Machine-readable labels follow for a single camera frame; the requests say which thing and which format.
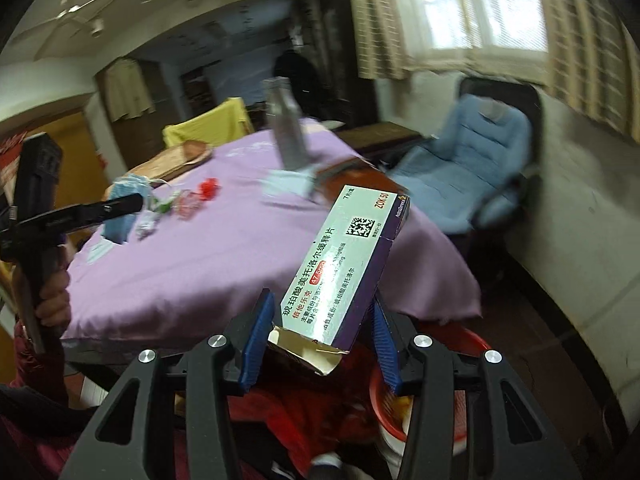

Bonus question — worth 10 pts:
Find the person's left forearm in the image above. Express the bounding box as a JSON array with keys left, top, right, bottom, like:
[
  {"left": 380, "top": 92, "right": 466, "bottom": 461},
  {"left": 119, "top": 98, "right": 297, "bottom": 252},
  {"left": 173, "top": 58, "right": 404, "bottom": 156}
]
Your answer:
[{"left": 0, "top": 322, "right": 68, "bottom": 391}]

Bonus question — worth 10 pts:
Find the person's left hand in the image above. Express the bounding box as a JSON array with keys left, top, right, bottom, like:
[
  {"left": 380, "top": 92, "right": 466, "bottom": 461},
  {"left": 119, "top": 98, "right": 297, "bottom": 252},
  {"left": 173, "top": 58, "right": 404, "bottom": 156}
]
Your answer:
[{"left": 37, "top": 270, "right": 71, "bottom": 336}]

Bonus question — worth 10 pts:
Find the gold patterned pillow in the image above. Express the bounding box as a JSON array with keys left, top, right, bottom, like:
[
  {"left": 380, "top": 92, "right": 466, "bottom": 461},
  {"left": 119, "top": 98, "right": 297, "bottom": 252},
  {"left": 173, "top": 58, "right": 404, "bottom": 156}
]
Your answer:
[{"left": 127, "top": 139, "right": 213, "bottom": 183}]

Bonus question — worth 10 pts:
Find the blue seat cushion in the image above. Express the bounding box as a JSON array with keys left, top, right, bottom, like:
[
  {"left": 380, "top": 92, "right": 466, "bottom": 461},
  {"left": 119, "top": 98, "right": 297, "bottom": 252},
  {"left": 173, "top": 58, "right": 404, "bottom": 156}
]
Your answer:
[{"left": 392, "top": 95, "right": 533, "bottom": 233}]

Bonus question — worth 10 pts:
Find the yellow cloth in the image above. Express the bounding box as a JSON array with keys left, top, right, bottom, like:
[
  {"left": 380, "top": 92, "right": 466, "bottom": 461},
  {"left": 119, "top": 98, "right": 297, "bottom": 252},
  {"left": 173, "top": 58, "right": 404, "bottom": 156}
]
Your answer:
[{"left": 162, "top": 97, "right": 253, "bottom": 148}]

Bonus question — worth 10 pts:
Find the black hanging coat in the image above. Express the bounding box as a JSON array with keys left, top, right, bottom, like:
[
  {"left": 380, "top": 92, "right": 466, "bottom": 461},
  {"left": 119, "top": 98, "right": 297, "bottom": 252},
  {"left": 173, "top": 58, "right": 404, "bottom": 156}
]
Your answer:
[{"left": 274, "top": 50, "right": 321, "bottom": 111}]

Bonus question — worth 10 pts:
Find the silver purple medicine box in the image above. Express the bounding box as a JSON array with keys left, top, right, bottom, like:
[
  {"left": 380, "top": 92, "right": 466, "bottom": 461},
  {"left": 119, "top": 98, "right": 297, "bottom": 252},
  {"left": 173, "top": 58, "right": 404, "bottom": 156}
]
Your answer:
[{"left": 267, "top": 184, "right": 412, "bottom": 377}]

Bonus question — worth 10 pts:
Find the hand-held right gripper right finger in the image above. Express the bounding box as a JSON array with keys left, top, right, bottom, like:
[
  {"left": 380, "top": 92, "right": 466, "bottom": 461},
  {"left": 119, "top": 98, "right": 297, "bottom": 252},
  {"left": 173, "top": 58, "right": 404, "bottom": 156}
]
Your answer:
[{"left": 369, "top": 297, "right": 583, "bottom": 480}]

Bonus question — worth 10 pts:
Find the brown wooden wardrobe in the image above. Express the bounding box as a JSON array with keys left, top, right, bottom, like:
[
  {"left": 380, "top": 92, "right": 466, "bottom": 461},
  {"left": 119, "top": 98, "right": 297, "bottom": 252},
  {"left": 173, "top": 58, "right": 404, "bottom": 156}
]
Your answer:
[{"left": 95, "top": 57, "right": 183, "bottom": 128}]

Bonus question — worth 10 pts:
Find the white plastic bucket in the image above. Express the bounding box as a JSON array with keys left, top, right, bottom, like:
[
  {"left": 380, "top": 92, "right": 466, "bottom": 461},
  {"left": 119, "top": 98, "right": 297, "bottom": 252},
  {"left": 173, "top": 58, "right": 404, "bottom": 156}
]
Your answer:
[{"left": 380, "top": 425, "right": 416, "bottom": 480}]

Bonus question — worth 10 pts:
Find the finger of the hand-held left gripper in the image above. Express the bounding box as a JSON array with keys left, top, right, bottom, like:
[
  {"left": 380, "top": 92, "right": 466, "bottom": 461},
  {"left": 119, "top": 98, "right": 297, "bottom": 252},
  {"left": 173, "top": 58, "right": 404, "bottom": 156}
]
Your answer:
[
  {"left": 60, "top": 209, "right": 110, "bottom": 231},
  {"left": 75, "top": 193, "right": 145, "bottom": 217}
]

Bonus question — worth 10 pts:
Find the plaid curtain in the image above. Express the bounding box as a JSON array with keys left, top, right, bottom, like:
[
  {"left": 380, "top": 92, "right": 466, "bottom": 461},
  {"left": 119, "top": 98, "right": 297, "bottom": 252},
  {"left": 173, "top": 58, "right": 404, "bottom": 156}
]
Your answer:
[
  {"left": 347, "top": 0, "right": 426, "bottom": 81},
  {"left": 542, "top": 0, "right": 640, "bottom": 133}
]

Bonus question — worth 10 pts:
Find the brown leather wallet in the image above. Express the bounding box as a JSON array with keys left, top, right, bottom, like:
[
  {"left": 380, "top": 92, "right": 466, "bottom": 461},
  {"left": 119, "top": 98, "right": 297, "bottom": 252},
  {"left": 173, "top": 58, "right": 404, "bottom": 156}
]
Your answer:
[{"left": 312, "top": 156, "right": 401, "bottom": 206}]

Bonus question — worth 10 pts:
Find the blue face mask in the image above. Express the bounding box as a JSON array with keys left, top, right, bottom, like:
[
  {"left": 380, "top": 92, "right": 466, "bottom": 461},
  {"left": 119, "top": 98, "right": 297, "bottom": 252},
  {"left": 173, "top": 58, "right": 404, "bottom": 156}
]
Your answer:
[{"left": 102, "top": 174, "right": 151, "bottom": 245}]

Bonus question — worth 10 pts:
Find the red flower candy wrapper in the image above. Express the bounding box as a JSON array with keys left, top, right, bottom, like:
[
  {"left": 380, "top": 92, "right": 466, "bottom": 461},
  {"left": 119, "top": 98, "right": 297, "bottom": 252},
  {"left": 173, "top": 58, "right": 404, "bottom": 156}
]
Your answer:
[{"left": 197, "top": 178, "right": 223, "bottom": 202}]

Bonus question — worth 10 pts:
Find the white framed window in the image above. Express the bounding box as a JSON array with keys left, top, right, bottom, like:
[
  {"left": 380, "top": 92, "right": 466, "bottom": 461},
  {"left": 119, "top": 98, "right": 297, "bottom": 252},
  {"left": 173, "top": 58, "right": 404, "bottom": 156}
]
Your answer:
[{"left": 410, "top": 0, "right": 551, "bottom": 66}]

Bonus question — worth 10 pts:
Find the steel water bottle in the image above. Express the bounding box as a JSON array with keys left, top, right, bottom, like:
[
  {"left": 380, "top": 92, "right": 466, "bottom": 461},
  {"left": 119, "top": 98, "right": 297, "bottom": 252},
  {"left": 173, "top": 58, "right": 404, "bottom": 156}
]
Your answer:
[{"left": 264, "top": 76, "right": 312, "bottom": 171}]

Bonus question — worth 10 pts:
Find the red plastic basket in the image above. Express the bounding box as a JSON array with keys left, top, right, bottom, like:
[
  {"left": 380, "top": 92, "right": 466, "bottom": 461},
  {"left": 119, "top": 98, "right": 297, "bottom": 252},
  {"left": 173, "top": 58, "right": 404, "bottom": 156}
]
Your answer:
[{"left": 367, "top": 327, "right": 493, "bottom": 443}]

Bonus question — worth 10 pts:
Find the clear plastic wrapper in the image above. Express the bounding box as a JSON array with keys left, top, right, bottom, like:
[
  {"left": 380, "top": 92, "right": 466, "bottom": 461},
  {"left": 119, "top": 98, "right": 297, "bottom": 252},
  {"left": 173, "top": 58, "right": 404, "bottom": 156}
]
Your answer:
[{"left": 172, "top": 190, "right": 201, "bottom": 221}]

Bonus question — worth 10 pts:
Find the white ceiling fan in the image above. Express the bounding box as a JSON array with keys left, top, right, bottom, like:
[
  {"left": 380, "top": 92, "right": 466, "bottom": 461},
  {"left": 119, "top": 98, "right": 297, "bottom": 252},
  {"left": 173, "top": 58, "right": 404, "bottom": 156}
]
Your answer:
[{"left": 10, "top": 0, "right": 131, "bottom": 56}]

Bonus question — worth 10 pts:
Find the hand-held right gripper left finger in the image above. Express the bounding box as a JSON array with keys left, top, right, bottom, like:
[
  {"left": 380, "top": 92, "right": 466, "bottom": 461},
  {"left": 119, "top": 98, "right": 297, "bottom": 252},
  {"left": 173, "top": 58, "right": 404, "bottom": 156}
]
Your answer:
[{"left": 62, "top": 287, "right": 277, "bottom": 480}]

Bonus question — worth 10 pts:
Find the blue cushioned chair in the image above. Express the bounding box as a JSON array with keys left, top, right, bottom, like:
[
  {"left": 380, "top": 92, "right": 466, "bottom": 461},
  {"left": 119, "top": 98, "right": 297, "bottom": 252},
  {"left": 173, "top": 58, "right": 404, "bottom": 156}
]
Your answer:
[{"left": 385, "top": 77, "right": 543, "bottom": 241}]

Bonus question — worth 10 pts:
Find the beige hanging shirt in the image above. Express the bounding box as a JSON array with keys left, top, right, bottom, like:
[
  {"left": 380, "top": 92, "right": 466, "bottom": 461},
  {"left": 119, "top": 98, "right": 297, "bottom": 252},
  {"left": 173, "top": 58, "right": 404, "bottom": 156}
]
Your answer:
[{"left": 107, "top": 57, "right": 157, "bottom": 122}]

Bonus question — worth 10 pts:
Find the dark cabinet with picture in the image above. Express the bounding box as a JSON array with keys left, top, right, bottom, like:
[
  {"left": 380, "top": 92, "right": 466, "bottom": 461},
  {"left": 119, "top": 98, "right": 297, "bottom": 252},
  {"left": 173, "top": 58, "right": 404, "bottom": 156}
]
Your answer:
[{"left": 320, "top": 0, "right": 378, "bottom": 123}]

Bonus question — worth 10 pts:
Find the dark wooden side table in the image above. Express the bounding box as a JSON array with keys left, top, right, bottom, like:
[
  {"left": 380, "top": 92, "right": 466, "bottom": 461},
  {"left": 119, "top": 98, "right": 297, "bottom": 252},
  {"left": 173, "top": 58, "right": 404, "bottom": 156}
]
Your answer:
[{"left": 337, "top": 121, "right": 423, "bottom": 161}]

